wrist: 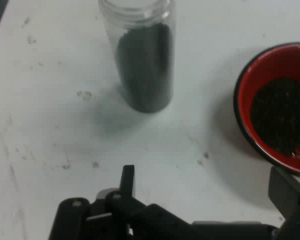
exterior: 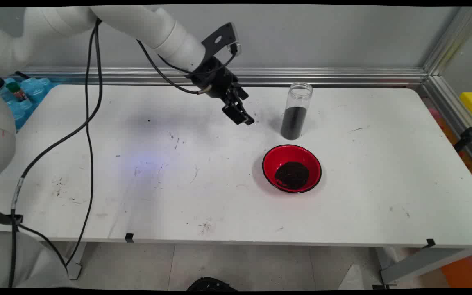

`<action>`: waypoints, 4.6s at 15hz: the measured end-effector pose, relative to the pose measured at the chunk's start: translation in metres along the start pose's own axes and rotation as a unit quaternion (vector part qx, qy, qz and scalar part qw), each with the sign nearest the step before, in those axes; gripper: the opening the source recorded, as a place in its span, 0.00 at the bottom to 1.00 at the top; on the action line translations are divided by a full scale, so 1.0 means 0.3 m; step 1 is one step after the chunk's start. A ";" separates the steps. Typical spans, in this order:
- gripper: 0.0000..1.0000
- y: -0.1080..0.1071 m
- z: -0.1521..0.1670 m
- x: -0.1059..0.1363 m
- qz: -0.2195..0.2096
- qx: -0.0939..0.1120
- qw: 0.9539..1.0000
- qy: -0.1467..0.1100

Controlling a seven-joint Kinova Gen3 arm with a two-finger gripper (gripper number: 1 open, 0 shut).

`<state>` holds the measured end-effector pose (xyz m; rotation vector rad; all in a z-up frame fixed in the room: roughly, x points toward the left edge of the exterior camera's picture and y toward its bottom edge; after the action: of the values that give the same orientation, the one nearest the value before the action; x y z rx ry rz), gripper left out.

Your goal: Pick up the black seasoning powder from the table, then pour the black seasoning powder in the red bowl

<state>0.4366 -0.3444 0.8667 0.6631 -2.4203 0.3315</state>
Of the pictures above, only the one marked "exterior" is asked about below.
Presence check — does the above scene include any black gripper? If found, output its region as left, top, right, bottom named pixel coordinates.
left=188, top=55, right=256, bottom=126

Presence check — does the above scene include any black seeds pile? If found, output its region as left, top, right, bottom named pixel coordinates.
left=281, top=107, right=308, bottom=140
left=274, top=161, right=310, bottom=190

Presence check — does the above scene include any clear plastic jar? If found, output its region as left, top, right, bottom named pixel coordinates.
left=280, top=82, right=313, bottom=141

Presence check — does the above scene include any red bowl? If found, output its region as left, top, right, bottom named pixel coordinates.
left=262, top=144, right=322, bottom=194

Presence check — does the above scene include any black round floor object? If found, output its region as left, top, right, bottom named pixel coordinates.
left=186, top=277, right=236, bottom=291

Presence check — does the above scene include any blue plastic package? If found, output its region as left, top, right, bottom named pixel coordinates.
left=0, top=77, right=62, bottom=132

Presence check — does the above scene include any small bottle green cap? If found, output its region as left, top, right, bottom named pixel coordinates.
left=6, top=82, right=30, bottom=102

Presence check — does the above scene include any white table leg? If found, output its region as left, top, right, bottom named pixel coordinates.
left=66, top=242, right=87, bottom=280

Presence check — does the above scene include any grey table leg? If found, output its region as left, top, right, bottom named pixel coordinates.
left=375, top=246, right=472, bottom=287

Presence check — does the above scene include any orange plastic crate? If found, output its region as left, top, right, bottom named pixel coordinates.
left=441, top=250, right=472, bottom=288

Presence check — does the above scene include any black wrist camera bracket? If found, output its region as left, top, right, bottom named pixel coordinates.
left=201, top=23, right=238, bottom=58

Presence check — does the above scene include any long aluminium frame rail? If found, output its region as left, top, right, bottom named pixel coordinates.
left=19, top=66, right=429, bottom=89

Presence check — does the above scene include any thin black cable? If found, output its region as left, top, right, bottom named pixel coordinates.
left=15, top=18, right=238, bottom=279

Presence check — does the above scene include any black cable with white label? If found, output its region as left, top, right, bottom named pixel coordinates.
left=9, top=18, right=212, bottom=288

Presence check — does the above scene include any short aluminium frame rail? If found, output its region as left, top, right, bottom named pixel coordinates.
left=422, top=76, right=472, bottom=177

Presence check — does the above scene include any aluminium frame post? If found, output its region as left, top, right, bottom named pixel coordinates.
left=422, top=6, right=472, bottom=76

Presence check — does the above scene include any black velcro strap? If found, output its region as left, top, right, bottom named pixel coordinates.
left=0, top=205, right=23, bottom=226

